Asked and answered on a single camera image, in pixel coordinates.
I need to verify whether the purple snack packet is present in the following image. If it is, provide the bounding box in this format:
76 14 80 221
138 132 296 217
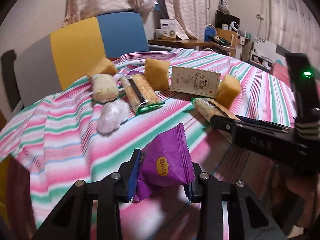
134 123 195 202

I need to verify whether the beige printed carton box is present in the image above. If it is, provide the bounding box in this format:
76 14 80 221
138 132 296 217
170 66 220 99

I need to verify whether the rice cracker bar packet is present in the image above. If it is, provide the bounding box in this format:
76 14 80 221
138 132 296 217
120 74 164 115

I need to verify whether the yellow sponge cake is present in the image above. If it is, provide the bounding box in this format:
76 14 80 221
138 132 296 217
216 74 241 109
86 57 118 77
144 58 170 91

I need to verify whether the striped pink green bedsheet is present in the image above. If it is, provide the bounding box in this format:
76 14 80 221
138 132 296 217
1 49 296 227

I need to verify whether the white plastic wrapped snack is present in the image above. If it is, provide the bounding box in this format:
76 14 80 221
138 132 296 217
97 100 130 134

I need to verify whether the cream round bun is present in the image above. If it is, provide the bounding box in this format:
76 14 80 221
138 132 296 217
90 74 119 103

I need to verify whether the blue round container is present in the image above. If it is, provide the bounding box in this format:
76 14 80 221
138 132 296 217
204 24 216 42

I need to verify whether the wooden side desk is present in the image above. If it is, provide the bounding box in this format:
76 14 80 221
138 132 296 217
148 39 236 56

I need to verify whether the gold metal tray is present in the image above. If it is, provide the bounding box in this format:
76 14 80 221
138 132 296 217
1 155 14 229

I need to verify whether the white blue medicine box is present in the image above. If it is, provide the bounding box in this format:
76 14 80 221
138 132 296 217
160 18 176 40

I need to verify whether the grey yellow blue chair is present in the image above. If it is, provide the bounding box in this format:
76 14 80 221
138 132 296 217
1 12 149 109

